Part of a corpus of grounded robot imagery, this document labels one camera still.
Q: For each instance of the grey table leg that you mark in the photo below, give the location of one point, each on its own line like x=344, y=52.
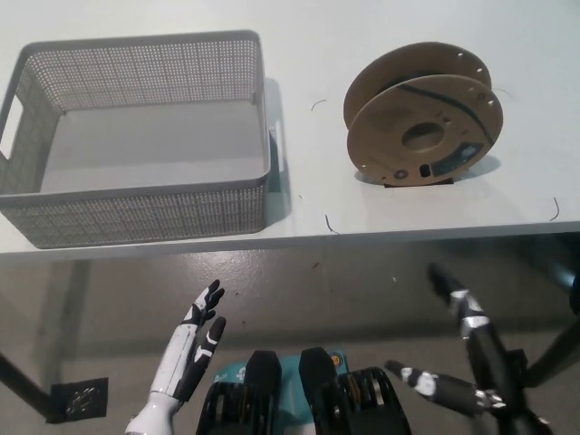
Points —
x=74, y=308

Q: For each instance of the black tape patch on table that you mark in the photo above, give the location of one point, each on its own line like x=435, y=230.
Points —
x=435, y=183

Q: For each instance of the grey perforated basket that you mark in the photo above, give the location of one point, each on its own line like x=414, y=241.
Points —
x=136, y=213

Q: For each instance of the white and black left hand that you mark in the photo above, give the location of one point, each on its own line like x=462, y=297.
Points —
x=181, y=362

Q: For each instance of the black and teal robot body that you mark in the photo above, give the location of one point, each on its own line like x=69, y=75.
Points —
x=317, y=385

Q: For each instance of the black and white right hand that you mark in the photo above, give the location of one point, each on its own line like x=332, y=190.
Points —
x=489, y=353

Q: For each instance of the black diagonal frame leg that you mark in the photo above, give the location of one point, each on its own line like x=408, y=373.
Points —
x=557, y=353
x=22, y=380

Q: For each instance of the cardboard filament spool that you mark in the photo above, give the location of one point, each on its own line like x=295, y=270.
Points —
x=385, y=136

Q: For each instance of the dark table leg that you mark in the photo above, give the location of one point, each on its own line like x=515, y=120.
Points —
x=550, y=258

